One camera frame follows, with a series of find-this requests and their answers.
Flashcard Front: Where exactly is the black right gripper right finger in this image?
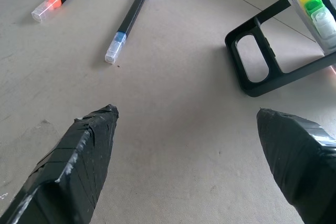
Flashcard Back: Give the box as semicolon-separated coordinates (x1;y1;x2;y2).
256;107;336;224

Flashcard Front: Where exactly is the tube with green liquid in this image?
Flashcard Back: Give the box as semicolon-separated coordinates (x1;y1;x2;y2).
304;0;323;15

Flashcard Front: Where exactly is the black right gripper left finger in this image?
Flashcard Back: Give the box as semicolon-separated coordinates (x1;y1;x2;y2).
0;104;120;224

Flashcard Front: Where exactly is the blue highlighter pen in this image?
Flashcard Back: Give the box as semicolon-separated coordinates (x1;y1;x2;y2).
104;0;154;64

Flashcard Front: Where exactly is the black marker holder stand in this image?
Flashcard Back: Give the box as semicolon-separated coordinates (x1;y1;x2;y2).
224;0;336;98

